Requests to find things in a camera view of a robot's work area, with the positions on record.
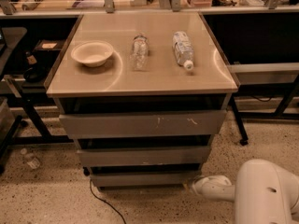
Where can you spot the labelled white-cap plastic bottle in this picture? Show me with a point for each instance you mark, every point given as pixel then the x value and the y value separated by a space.
pixel 183 50

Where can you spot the grey top drawer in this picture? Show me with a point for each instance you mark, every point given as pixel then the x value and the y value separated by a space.
pixel 144 116

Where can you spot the black table frame right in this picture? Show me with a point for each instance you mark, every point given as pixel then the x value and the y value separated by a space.
pixel 265 79

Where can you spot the grey middle drawer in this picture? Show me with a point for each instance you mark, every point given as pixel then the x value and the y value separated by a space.
pixel 143 151

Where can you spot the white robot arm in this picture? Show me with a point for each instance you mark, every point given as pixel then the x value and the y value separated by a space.
pixel 264 193

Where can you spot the white paper bowl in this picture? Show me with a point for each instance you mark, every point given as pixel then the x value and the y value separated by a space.
pixel 92 53

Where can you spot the grey drawer cabinet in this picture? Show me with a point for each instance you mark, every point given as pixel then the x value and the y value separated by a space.
pixel 142 95

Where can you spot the clear empty plastic bottle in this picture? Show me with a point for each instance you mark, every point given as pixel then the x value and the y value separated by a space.
pixel 139 52

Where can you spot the plastic bottle on floor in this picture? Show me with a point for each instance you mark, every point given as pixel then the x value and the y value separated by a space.
pixel 30 158

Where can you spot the grey bottom drawer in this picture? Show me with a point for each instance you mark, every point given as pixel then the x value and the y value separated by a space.
pixel 131 176

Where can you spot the grey drawer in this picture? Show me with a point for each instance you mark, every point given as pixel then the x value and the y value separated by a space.
pixel 143 151
pixel 131 176
pixel 144 116

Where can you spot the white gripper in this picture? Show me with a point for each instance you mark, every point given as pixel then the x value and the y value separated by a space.
pixel 207 184

